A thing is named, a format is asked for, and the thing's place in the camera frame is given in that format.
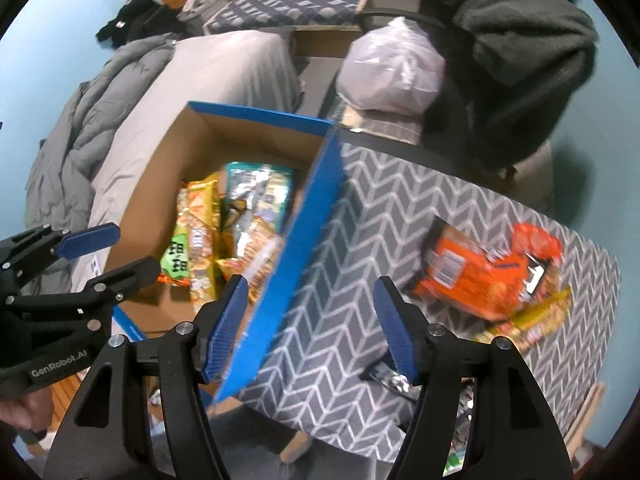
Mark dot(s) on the orange peanut snack bag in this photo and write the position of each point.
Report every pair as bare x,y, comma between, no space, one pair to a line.
260,250

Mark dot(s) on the grey comforter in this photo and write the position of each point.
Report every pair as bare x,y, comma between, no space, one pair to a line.
59,189

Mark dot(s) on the person left hand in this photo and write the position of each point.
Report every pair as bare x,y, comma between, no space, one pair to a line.
32,412

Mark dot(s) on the yellow snack bag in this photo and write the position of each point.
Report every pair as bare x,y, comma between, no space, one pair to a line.
203,243

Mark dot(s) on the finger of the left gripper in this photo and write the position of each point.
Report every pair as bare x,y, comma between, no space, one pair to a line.
77,244
124,282

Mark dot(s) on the black clothes pile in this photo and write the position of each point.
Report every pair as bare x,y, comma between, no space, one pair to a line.
139,19

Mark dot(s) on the teal cartoon snack bag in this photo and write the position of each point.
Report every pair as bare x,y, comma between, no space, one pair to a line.
253,189

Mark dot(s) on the orange green long snack bag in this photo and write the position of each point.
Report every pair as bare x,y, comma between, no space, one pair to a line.
174,265

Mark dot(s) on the yellow long cracker bag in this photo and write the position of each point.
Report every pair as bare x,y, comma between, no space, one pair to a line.
533,323

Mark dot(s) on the orange black octopus snack bag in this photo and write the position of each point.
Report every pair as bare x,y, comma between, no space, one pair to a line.
492,284

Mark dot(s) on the black office chair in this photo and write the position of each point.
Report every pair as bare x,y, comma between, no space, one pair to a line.
447,125

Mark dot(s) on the blue cardboard box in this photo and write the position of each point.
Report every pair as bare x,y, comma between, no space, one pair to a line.
203,139

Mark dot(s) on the white plastic bag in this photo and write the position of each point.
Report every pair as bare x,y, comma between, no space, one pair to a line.
392,69

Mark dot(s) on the dark grey fleece blanket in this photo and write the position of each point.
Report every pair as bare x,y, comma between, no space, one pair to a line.
531,56

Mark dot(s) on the small black snack packet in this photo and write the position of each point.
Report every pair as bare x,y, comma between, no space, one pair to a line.
383,373

